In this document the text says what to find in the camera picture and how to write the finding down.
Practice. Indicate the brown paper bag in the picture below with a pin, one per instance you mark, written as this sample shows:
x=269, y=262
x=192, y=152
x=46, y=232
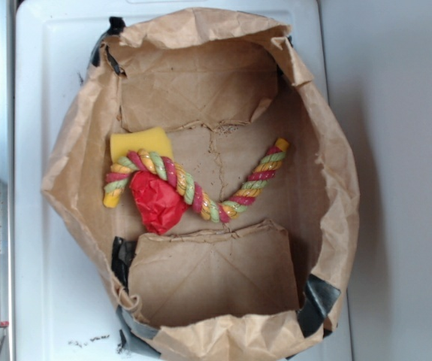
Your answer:
x=258, y=265

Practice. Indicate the yellow sponge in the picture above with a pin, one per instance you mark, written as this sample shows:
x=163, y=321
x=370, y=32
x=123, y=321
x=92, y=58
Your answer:
x=154, y=139

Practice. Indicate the red crumpled paper ball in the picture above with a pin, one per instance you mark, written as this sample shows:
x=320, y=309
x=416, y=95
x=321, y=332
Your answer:
x=161, y=207

